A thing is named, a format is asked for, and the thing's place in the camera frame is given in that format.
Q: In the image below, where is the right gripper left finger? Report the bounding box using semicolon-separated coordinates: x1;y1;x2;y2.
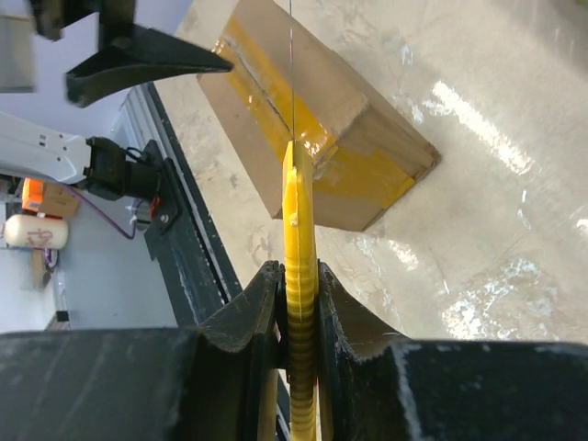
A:
1;261;283;440

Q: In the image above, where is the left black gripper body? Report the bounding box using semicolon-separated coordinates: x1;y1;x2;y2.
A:
28;0;136;41

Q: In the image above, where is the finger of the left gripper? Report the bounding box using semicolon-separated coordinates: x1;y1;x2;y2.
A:
65;25;233;108

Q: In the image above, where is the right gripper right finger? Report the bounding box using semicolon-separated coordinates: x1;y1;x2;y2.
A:
318;264;587;440

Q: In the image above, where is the brown cardboard express box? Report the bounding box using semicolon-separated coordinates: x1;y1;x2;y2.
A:
198;1;440;232

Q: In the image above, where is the yellow utility knife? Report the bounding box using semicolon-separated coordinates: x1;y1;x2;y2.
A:
261;1;330;440

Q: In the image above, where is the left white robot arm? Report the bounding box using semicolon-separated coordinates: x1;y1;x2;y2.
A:
1;1;233;200

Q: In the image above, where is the orange box on floor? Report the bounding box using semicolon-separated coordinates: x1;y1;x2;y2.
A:
21;177;44;212

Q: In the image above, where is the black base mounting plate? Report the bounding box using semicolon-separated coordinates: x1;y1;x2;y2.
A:
140;83;242;326

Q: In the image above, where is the white gas cylinder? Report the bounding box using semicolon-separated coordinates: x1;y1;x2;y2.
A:
3;214;69;250

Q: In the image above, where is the aluminium frame rail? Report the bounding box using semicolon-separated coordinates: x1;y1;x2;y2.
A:
111;85;161;150

